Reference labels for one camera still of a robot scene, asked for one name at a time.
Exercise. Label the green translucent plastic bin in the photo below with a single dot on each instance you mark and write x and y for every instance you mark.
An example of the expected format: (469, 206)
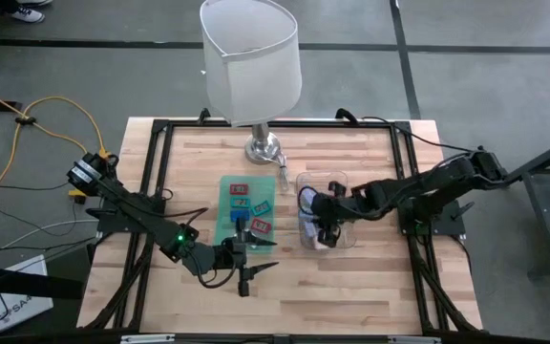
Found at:
(225, 229)

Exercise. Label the black beam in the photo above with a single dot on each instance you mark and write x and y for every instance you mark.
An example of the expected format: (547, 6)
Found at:
(27, 284)

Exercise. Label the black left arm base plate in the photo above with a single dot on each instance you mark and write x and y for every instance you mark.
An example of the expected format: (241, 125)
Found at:
(108, 224)

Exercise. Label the teal digital clock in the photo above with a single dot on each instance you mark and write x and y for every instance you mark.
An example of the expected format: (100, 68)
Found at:
(260, 208)
(240, 202)

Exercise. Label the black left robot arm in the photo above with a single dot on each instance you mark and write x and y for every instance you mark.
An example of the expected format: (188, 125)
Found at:
(132, 210)

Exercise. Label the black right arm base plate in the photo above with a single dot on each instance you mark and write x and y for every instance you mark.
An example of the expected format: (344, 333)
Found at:
(451, 222)

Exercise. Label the person's leg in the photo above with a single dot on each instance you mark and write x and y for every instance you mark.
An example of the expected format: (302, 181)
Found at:
(5, 5)

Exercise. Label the dark metal side table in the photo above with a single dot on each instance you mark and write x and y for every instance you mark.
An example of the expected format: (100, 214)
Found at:
(542, 162)

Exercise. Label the clear plastic bin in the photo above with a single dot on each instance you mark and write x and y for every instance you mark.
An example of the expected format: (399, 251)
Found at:
(323, 176)

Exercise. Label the silver metal bracket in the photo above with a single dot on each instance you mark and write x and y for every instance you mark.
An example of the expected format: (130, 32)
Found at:
(146, 339)
(413, 340)

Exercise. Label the table lamp white shade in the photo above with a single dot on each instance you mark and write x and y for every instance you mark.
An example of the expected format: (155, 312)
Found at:
(251, 71)

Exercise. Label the blue digital clock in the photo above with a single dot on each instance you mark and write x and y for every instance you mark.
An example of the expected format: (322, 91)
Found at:
(237, 215)

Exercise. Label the white printed sign board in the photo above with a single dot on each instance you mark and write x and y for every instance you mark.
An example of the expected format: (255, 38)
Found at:
(22, 310)

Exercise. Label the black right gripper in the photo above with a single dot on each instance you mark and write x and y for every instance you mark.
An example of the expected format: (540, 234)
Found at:
(330, 210)

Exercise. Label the black aluminium table frame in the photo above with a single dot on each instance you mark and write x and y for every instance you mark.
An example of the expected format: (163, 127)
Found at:
(280, 123)

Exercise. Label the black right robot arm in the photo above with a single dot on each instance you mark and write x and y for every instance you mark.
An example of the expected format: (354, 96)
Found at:
(428, 188)

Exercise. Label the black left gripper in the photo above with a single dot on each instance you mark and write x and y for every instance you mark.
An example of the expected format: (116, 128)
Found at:
(232, 255)

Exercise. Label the person's shoe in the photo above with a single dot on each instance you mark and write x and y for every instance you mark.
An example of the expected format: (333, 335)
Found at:
(27, 15)
(35, 2)

